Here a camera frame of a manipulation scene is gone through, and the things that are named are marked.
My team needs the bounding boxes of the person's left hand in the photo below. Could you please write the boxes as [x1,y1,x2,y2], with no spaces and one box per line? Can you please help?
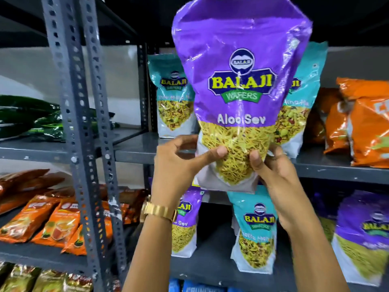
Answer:
[151,134,228,208]

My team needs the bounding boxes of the person's right hand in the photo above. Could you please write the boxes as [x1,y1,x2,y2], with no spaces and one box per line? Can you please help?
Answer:
[249,143,308,232]

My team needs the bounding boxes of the purple snack bag yellow noodles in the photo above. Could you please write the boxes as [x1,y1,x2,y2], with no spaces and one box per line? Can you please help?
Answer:
[310,191,338,244]
[172,0,313,194]
[171,187,206,258]
[331,191,389,287]

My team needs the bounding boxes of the person's left forearm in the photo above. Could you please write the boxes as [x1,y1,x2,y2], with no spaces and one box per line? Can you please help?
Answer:
[122,207,183,292]

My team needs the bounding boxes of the person's right forearm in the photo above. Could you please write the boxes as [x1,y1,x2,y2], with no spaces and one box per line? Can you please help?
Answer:
[278,214,350,292]

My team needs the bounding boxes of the dark grey metal shelf rack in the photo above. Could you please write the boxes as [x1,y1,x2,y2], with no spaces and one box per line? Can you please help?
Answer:
[114,0,389,292]

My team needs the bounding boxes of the teal snack mix bag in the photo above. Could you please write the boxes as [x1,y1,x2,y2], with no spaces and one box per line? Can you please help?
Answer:
[274,41,329,159]
[227,185,278,275]
[148,54,199,139]

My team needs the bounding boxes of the gold wristwatch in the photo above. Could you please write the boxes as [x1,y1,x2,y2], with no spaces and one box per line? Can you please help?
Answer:
[140,196,179,224]

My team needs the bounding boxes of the small orange snack bag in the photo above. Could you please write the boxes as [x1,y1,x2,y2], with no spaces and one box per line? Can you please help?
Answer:
[323,102,350,155]

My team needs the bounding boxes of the large orange snack bag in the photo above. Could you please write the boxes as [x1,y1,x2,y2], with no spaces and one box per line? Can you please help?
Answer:
[336,77,389,168]

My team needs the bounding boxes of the blue packet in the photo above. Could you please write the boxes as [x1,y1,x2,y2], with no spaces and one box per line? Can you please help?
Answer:
[168,278,245,292]

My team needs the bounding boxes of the grey slotted metal shelf rack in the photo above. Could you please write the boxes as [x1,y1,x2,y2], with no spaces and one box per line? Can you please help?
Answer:
[0,0,149,292]

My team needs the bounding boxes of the orange tea packet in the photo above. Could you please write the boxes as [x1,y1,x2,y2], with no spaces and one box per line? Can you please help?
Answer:
[62,201,130,256]
[31,198,81,248]
[0,196,62,244]

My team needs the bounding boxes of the gold green packet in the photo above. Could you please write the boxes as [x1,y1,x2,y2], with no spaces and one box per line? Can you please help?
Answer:
[32,269,68,292]
[63,273,93,292]
[0,264,42,292]

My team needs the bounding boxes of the pile of green packets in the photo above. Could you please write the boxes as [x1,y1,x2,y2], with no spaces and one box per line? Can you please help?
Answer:
[0,95,116,142]

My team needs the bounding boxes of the pile of red-brown packets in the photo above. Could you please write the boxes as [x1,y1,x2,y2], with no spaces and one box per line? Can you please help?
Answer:
[0,169,150,225]

